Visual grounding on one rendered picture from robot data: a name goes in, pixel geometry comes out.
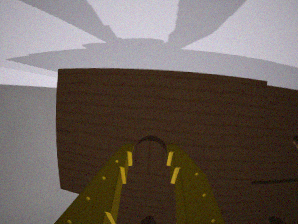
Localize dark brown chest of drawers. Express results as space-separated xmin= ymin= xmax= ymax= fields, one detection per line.
xmin=250 ymin=85 xmax=298 ymax=189

